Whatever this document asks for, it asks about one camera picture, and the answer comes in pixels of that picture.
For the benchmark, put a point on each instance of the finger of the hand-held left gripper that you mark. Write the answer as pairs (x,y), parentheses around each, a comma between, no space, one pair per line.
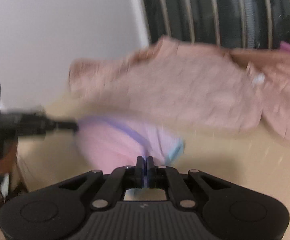
(62,125)

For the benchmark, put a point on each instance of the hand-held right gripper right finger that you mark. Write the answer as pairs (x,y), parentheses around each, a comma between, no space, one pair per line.
(150,172)

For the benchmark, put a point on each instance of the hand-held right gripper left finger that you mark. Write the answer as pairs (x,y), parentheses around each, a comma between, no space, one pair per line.
(140,172)

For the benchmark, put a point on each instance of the pink blue purple-trimmed top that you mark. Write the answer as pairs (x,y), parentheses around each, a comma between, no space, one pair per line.
(110,145)

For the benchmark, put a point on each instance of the person's left hand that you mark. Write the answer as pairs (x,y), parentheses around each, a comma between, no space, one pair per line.
(8,157)

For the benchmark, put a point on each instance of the pink quilted jacket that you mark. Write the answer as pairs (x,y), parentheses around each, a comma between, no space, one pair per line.
(172,87)

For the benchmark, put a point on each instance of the window with steel bars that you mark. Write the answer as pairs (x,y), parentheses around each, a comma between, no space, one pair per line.
(210,10)

